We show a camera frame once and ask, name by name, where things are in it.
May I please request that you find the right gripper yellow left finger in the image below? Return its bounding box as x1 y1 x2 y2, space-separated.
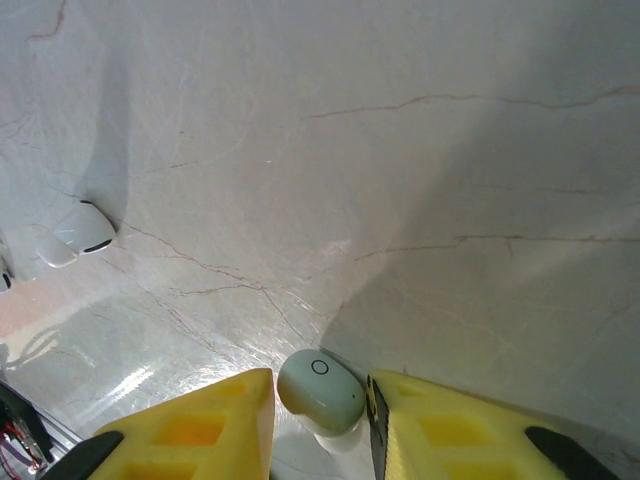
94 368 277 480

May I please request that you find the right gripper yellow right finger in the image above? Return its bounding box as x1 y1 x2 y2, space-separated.
366 369 571 480

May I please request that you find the green wireless earbud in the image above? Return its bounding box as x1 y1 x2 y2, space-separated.
276 349 366 455

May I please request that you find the long aluminium mounting rail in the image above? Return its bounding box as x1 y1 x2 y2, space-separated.
27 397 85 454

